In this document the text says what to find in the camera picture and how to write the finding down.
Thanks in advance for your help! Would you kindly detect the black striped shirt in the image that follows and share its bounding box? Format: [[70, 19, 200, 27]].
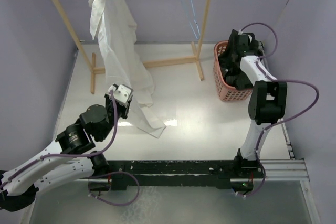
[[218, 40, 258, 90]]

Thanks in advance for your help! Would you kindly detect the white shirt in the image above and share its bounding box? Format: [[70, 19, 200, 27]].
[[88, 0, 166, 138]]

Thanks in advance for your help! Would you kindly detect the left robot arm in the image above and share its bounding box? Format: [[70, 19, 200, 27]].
[[1, 91, 132, 212]]

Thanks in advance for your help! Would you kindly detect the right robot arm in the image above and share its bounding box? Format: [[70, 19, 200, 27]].
[[224, 29, 287, 177]]

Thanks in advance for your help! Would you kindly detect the wooden clothes rack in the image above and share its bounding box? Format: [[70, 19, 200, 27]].
[[51, 0, 211, 94]]

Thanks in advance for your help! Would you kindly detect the pink laundry basket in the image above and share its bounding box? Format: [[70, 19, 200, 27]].
[[213, 40, 252, 102]]

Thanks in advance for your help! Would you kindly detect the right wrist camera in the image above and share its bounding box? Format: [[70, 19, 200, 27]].
[[238, 30, 256, 46]]

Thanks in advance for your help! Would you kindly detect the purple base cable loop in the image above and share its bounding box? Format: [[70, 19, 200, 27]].
[[88, 170, 141, 206]]

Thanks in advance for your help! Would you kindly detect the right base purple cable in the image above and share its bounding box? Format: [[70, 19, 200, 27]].
[[235, 162, 267, 198]]

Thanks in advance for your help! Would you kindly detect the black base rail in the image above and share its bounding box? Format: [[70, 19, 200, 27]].
[[87, 160, 265, 190]]

